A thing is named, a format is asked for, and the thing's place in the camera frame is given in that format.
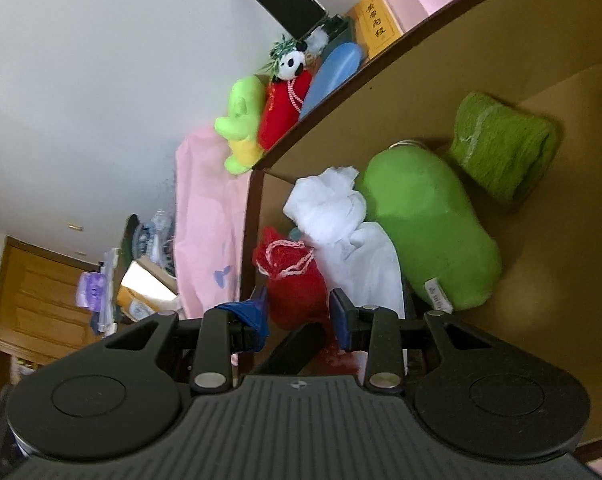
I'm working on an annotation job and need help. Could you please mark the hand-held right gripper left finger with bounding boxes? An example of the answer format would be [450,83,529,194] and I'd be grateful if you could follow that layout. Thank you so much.
[101,284,272,395]

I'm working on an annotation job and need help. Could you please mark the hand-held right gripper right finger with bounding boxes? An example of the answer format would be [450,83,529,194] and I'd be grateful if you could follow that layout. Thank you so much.
[328,287,493,392]

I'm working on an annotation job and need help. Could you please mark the red knitted pouch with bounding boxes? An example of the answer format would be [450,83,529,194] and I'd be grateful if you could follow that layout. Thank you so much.
[252,226,333,332]

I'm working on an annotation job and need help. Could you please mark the white cloth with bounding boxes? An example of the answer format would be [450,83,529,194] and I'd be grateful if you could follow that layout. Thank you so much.
[282,165,408,322]

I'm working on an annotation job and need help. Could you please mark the brown cardboard box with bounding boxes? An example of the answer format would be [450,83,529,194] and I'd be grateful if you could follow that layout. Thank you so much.
[238,0,602,466]

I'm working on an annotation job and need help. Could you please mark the green knitted cloth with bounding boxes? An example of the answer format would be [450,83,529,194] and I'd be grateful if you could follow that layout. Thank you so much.
[448,91,558,209]

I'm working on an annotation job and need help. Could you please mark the pink printed tablecloth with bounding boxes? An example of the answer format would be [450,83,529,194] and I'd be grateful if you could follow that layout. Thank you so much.
[173,0,532,322]

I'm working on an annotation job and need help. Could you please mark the blue patterned packets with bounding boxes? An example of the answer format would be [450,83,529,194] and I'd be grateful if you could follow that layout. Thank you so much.
[132,214,175,262]

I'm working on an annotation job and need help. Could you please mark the dark green object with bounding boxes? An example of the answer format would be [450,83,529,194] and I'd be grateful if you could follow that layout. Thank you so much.
[121,214,142,261]

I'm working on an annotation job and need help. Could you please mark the purple packet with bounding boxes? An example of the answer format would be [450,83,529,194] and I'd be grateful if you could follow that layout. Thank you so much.
[76,271,108,309]

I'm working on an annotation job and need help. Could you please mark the lime green plush toy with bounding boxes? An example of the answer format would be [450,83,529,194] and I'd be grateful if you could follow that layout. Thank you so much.
[215,75,268,177]

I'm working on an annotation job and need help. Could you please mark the red plush pouch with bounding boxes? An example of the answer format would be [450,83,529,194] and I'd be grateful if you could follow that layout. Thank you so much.
[257,69,315,150]

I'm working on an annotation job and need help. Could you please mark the wooden cabinet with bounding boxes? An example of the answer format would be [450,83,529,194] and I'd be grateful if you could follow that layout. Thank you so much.
[0,236,104,396]

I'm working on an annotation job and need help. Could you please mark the blue case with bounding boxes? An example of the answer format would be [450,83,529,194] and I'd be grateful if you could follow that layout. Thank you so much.
[297,41,365,119]

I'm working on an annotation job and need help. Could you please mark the panda plush toy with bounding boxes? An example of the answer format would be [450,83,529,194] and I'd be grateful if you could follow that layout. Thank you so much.
[268,35,310,82]

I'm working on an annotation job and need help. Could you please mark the black phone stand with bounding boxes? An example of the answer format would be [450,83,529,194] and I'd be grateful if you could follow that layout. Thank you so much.
[301,14,355,57]

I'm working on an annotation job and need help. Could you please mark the yellow book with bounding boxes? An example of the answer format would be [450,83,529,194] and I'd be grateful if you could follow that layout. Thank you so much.
[352,0,403,59]

